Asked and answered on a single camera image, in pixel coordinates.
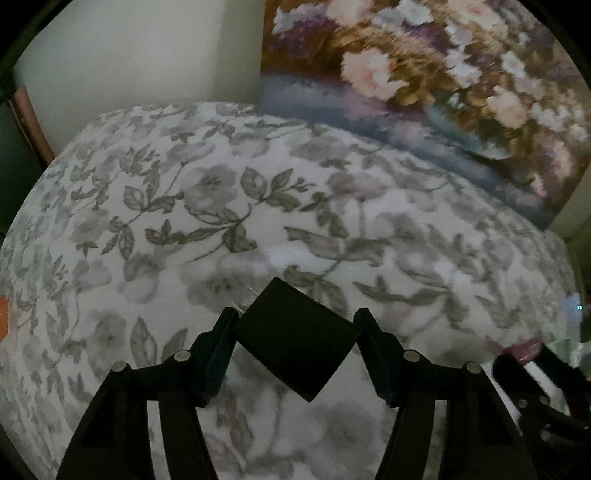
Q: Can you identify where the black square box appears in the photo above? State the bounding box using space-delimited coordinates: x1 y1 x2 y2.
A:
238 277 356 402

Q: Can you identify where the white power strip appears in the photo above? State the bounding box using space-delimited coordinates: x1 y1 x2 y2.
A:
561 293 583 343

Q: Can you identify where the orange cardboard box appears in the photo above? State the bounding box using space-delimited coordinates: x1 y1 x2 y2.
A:
0 297 10 341

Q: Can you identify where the grey floral tablecloth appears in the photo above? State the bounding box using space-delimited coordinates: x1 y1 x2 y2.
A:
1 102 575 479

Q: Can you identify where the floral painting canvas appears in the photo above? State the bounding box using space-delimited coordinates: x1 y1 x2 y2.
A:
259 1 590 228

